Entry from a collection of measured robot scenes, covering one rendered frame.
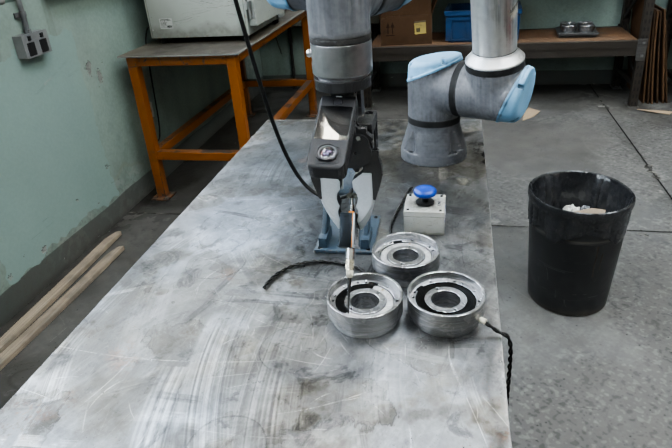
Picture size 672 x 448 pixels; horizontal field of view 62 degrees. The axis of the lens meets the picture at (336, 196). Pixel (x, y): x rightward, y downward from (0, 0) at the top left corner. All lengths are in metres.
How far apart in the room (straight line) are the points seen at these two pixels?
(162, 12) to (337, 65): 2.48
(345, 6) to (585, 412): 1.46
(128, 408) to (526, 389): 1.35
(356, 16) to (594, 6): 4.21
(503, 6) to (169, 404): 0.85
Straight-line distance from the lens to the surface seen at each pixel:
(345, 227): 0.76
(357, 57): 0.68
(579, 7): 4.81
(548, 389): 1.90
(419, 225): 0.99
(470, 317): 0.77
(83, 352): 0.87
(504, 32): 1.14
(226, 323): 0.84
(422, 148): 1.26
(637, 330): 2.19
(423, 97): 1.23
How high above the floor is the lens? 1.31
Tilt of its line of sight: 26 degrees down
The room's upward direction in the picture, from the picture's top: 4 degrees counter-clockwise
